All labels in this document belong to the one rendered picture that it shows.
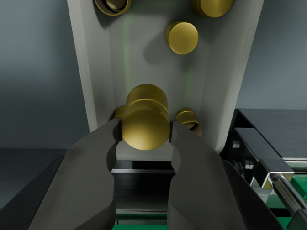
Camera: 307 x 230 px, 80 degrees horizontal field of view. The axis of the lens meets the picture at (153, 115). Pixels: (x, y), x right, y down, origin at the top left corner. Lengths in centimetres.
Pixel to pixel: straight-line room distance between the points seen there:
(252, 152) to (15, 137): 39
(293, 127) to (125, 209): 26
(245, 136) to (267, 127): 5
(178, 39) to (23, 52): 23
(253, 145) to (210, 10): 16
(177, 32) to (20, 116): 30
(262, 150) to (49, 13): 32
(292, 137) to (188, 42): 18
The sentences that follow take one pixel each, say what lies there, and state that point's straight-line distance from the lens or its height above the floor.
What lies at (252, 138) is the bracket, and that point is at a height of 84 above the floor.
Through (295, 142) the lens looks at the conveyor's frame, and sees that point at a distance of 29.
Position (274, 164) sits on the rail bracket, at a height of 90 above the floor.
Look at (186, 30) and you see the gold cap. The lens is 22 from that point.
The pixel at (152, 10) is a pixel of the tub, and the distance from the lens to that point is 26.
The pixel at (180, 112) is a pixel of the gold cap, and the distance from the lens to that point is 29.
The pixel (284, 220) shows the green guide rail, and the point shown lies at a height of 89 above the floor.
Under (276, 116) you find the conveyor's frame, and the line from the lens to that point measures 35.
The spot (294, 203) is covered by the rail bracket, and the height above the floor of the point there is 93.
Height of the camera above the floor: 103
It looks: 61 degrees down
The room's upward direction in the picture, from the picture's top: 179 degrees clockwise
